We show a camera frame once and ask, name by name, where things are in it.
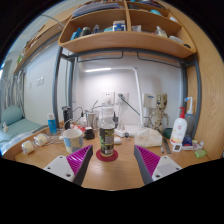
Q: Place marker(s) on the blue and white tube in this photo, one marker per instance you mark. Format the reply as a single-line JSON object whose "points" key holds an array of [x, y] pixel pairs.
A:
{"points": [[52, 125]]}

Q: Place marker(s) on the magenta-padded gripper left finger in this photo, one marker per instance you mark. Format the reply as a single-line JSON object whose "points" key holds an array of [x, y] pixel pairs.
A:
{"points": [[60, 165]]}

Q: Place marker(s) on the grey metal frame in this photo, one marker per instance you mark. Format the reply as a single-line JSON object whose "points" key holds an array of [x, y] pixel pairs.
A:
{"points": [[56, 86]]}

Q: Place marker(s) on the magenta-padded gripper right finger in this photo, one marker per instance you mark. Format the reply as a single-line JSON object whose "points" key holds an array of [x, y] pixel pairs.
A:
{"points": [[165, 165]]}

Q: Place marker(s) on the flat round red coaster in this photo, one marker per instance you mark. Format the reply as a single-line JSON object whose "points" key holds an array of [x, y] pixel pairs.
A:
{"points": [[106, 158]]}

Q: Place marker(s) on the grey ruler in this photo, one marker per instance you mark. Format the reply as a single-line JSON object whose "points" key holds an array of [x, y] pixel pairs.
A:
{"points": [[166, 146]]}

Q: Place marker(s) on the white tissue pack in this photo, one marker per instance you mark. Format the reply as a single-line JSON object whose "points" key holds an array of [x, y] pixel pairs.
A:
{"points": [[148, 138]]}

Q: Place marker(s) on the small white thermometer clock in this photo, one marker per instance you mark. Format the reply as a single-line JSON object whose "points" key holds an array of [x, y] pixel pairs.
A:
{"points": [[177, 147]]}

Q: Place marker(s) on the small white oval case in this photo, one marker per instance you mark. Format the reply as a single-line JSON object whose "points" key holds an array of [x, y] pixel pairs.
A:
{"points": [[118, 140]]}

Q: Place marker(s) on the small green packet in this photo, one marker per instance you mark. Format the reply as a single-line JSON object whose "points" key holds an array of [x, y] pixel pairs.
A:
{"points": [[200, 153]]}

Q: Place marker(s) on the clear blue spray bottle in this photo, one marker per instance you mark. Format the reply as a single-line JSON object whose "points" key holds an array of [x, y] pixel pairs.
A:
{"points": [[190, 121]]}

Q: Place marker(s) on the steel tumbler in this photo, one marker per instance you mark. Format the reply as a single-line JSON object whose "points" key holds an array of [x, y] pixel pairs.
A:
{"points": [[91, 120]]}

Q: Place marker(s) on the white mug with blue print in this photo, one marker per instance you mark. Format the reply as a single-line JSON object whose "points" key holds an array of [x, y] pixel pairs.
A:
{"points": [[73, 141]]}

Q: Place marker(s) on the white wall socket black plug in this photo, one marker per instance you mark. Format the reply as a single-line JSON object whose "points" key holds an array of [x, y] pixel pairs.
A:
{"points": [[122, 98]]}

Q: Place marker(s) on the small black jar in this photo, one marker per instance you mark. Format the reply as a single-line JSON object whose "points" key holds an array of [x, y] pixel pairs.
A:
{"points": [[89, 134]]}

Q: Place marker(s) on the teal bed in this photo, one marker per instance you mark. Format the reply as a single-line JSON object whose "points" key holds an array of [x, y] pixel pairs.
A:
{"points": [[15, 126]]}

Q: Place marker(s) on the white power strip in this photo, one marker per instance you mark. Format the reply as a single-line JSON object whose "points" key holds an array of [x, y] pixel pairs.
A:
{"points": [[131, 130]]}

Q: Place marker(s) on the wooden wardrobe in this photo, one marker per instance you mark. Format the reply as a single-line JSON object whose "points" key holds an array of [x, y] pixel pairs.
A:
{"points": [[210, 83]]}

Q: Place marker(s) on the white pump bottle red top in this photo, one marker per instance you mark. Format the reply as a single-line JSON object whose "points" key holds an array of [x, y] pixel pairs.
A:
{"points": [[179, 131]]}

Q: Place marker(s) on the black electric shaver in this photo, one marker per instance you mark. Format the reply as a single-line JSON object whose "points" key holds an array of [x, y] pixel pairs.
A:
{"points": [[66, 115]]}

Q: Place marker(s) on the wooden tree figurine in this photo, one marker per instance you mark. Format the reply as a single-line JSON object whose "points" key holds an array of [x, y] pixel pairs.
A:
{"points": [[160, 113]]}

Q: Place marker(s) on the wooden shelf unit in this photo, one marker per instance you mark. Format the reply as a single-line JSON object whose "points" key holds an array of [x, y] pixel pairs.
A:
{"points": [[126, 41]]}

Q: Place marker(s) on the clear bottle with dark label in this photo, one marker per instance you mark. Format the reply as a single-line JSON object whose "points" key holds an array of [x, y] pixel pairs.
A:
{"points": [[107, 140]]}

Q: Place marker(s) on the white wall junction box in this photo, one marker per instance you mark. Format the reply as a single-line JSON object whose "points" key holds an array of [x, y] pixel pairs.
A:
{"points": [[149, 100]]}

